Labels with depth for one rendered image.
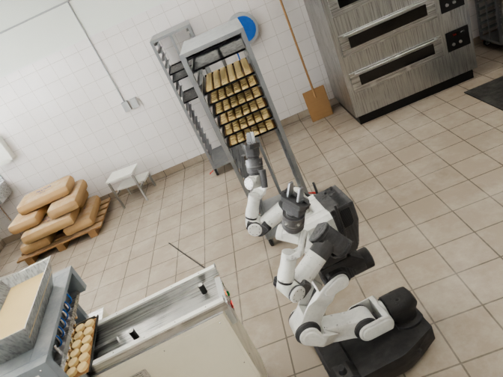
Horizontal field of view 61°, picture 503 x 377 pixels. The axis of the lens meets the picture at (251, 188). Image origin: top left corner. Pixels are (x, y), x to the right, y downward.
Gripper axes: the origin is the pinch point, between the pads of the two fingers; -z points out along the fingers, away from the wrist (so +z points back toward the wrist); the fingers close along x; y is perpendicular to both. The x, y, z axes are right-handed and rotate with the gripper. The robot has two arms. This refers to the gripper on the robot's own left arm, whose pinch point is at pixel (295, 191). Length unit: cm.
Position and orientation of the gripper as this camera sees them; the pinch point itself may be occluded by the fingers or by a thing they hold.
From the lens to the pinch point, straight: 160.4
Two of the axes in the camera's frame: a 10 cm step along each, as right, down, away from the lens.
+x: -7.3, -4.3, 5.3
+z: 0.1, 7.7, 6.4
